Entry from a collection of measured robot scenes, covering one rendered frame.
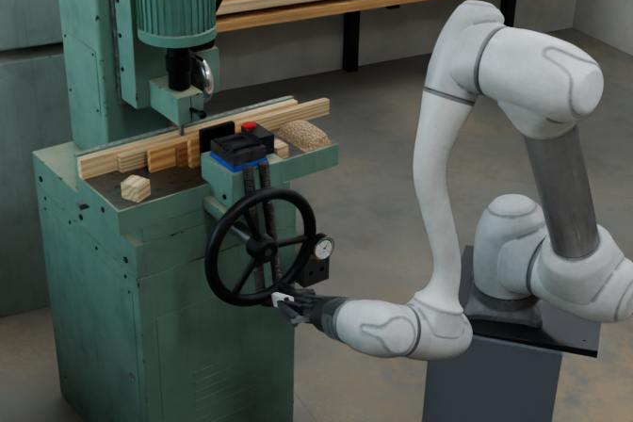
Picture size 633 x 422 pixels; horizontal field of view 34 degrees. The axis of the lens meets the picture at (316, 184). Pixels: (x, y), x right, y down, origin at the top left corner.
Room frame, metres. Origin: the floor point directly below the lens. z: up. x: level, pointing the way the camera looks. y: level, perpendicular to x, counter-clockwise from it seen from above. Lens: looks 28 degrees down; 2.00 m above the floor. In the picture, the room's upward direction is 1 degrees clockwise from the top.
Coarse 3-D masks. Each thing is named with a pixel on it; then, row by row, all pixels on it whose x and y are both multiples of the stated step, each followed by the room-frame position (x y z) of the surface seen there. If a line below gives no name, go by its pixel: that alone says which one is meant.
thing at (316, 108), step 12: (288, 108) 2.39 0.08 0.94; (300, 108) 2.40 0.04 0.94; (312, 108) 2.42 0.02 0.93; (324, 108) 2.44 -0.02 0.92; (252, 120) 2.31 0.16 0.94; (264, 120) 2.33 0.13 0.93; (276, 120) 2.35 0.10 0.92; (288, 120) 2.37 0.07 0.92; (156, 144) 2.16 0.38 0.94; (120, 156) 2.10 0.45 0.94; (132, 156) 2.11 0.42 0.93; (144, 156) 2.13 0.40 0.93; (120, 168) 2.09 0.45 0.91; (132, 168) 2.11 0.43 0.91
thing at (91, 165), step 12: (264, 108) 2.36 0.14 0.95; (276, 108) 2.37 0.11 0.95; (216, 120) 2.29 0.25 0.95; (228, 120) 2.29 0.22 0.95; (240, 120) 2.31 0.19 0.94; (192, 132) 2.23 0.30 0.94; (132, 144) 2.14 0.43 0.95; (144, 144) 2.15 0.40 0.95; (84, 156) 2.07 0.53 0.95; (96, 156) 2.08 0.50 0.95; (108, 156) 2.09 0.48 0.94; (84, 168) 2.06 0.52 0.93; (96, 168) 2.07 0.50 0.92; (108, 168) 2.09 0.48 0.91
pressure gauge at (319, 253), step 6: (318, 234) 2.19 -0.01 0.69; (324, 234) 2.20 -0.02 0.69; (318, 240) 2.17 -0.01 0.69; (324, 240) 2.17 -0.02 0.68; (330, 240) 2.18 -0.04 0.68; (318, 246) 2.16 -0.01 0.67; (324, 246) 2.17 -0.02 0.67; (330, 246) 2.19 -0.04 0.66; (312, 252) 2.16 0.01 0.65; (318, 252) 2.16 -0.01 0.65; (324, 252) 2.17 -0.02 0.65; (330, 252) 2.18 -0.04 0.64; (318, 258) 2.16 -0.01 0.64; (324, 258) 2.17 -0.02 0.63
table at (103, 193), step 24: (288, 144) 2.26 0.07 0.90; (336, 144) 2.27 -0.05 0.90; (144, 168) 2.12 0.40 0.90; (168, 168) 2.12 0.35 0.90; (288, 168) 2.18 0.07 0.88; (312, 168) 2.23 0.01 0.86; (96, 192) 2.00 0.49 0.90; (120, 192) 2.00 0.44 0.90; (168, 192) 2.00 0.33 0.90; (192, 192) 2.02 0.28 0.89; (120, 216) 1.92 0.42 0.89; (144, 216) 1.95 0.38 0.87; (168, 216) 1.99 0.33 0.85; (216, 216) 1.99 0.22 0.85; (240, 216) 1.99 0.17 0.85
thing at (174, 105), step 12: (156, 84) 2.22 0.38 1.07; (168, 84) 2.22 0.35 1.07; (156, 96) 2.22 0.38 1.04; (168, 96) 2.17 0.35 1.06; (180, 96) 2.15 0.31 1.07; (192, 96) 2.16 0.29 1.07; (156, 108) 2.22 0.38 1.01; (168, 108) 2.17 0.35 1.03; (180, 108) 2.14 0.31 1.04; (180, 120) 2.14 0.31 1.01; (192, 120) 2.16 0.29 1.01
